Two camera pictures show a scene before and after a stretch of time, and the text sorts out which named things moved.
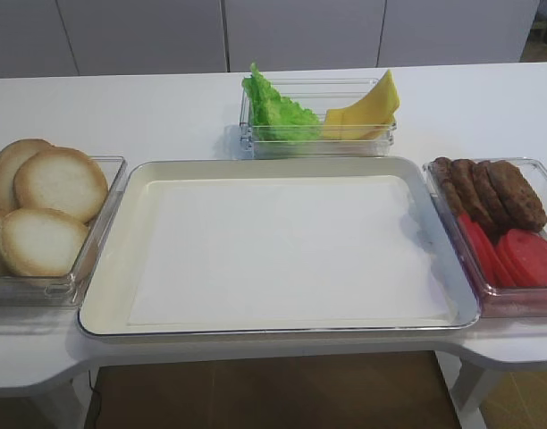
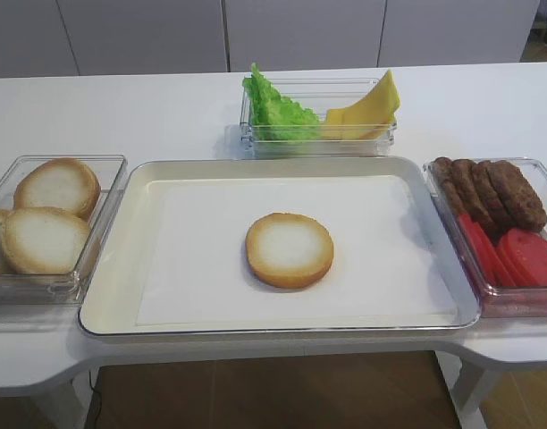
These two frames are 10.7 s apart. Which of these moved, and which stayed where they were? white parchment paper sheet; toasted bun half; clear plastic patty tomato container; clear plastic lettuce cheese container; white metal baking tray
Moved: toasted bun half
Stayed: white parchment paper sheet; clear plastic patty tomato container; clear plastic lettuce cheese container; white metal baking tray
